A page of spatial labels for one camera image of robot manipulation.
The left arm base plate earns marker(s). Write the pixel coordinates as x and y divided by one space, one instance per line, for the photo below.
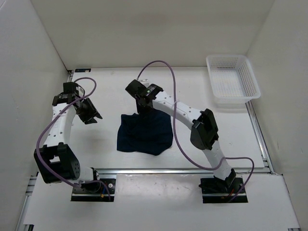
96 192

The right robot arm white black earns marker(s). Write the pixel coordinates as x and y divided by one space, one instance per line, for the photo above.
202 125

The navy blue shorts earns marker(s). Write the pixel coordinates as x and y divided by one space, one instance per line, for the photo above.
149 133

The aluminium front rail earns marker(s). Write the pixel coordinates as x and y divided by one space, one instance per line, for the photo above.
257 170

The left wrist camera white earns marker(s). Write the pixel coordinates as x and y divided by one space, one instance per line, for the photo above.
80 91

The aluminium rail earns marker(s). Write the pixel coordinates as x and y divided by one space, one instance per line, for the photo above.
260 139
56 132
257 170

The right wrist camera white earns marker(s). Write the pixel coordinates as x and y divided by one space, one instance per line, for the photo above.
144 82

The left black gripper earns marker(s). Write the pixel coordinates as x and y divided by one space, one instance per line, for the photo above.
92 112

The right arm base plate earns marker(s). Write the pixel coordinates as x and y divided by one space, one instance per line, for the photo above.
212 193

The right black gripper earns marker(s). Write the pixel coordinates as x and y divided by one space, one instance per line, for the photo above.
140 110

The white plastic perforated basket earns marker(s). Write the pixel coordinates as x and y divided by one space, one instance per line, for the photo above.
232 80

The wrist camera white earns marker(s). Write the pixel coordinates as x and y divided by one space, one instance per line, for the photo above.
80 91
144 82

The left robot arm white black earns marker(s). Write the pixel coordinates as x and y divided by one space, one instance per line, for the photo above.
71 172

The aluminium right rail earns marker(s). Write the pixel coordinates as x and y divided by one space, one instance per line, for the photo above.
260 139

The aluminium left rail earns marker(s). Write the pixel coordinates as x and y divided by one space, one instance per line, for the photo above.
56 132

